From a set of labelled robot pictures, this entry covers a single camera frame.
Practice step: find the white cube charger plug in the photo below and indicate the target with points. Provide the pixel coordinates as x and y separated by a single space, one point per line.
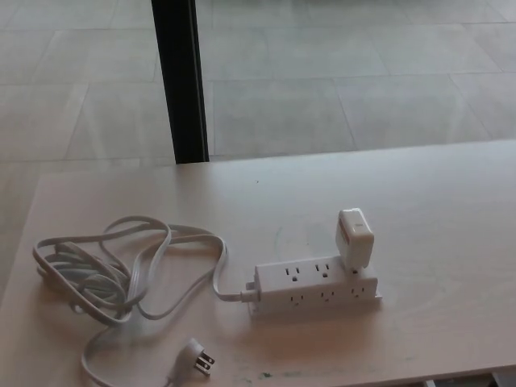
356 240

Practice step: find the white six-outlet power strip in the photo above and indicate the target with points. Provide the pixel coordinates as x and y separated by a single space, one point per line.
306 288

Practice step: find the black vertical post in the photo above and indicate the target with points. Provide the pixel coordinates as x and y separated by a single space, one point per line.
183 80

